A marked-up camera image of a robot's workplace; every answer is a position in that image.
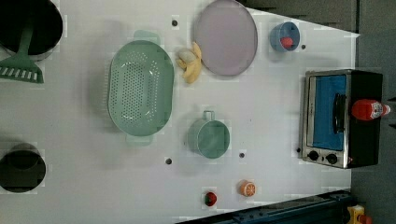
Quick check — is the red ketchup bottle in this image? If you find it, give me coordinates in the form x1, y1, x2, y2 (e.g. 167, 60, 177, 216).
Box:
351, 99, 391, 121

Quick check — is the silver black toaster oven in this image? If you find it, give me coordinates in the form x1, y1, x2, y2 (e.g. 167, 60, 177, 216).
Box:
300, 69, 383, 169

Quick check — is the green mug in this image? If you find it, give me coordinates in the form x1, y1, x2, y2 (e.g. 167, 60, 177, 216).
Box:
187, 110, 231, 159

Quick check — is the yellow toy banana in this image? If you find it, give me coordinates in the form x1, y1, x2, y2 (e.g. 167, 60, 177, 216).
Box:
177, 42, 202, 84

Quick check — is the green colander basket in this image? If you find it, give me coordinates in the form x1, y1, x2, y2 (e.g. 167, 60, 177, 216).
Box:
106, 30, 175, 147

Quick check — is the lilac round plate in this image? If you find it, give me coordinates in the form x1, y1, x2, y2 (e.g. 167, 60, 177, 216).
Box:
193, 0, 258, 76

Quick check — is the red toy strawberry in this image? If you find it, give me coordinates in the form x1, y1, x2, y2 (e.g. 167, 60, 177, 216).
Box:
205, 191, 217, 207

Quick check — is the orange toy slice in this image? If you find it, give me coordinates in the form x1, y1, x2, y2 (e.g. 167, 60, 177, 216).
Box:
239, 180, 256, 197

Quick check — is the red toy fruit in bowl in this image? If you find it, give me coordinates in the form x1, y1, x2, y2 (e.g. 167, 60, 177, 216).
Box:
280, 37, 293, 49

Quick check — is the blue bowl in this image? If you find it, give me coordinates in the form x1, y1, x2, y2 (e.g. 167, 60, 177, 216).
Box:
270, 21, 301, 52

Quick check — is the large black pot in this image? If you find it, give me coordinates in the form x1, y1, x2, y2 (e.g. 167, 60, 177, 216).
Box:
0, 0, 64, 61

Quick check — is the green slotted spatula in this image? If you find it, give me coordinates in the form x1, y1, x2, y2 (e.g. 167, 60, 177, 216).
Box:
0, 21, 44, 84

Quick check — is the small black pot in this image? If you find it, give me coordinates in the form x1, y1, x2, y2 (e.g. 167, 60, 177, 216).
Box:
0, 143, 47, 193

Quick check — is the dark blue frame rail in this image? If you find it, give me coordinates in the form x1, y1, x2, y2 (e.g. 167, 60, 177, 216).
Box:
177, 190, 357, 224

